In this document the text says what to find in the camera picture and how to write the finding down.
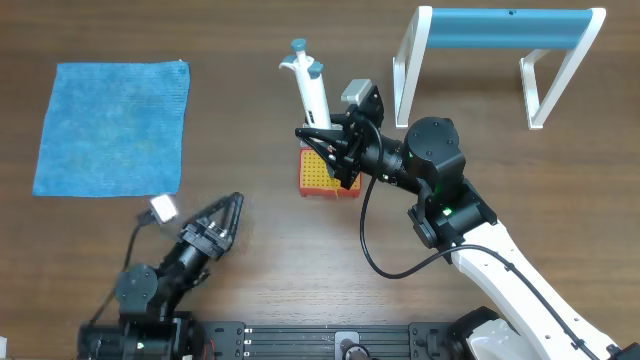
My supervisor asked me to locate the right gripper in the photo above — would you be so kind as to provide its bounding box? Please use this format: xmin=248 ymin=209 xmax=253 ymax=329
xmin=294 ymin=85 xmax=386 ymax=190

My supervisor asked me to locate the white pipette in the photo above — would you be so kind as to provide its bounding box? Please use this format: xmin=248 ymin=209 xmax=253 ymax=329
xmin=278 ymin=38 xmax=342 ymax=200

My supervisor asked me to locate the white and blue stand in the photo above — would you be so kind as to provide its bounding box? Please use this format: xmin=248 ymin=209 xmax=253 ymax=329
xmin=392 ymin=5 xmax=608 ymax=131

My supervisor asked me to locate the blue cloth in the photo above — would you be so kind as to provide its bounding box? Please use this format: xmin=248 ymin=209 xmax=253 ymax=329
xmin=31 ymin=60 xmax=192 ymax=199

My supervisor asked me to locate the red and yellow tip box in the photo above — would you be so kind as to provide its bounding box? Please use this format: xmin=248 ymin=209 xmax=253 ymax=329
xmin=298 ymin=121 xmax=363 ymax=200

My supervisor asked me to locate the mounting rail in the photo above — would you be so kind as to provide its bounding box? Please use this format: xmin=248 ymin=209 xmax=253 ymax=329
xmin=78 ymin=321 xmax=465 ymax=360

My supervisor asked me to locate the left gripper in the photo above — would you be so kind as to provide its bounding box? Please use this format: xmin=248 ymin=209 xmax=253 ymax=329
xmin=177 ymin=192 xmax=246 ymax=261

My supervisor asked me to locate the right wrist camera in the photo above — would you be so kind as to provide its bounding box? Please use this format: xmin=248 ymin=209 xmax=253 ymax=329
xmin=340 ymin=78 xmax=374 ymax=107

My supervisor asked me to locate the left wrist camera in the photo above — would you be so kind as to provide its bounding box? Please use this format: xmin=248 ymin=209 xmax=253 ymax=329
xmin=149 ymin=194 xmax=179 ymax=225

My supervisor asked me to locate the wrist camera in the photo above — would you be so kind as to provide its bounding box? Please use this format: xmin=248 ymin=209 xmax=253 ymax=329
xmin=340 ymin=78 xmax=374 ymax=107
xmin=149 ymin=194 xmax=179 ymax=225

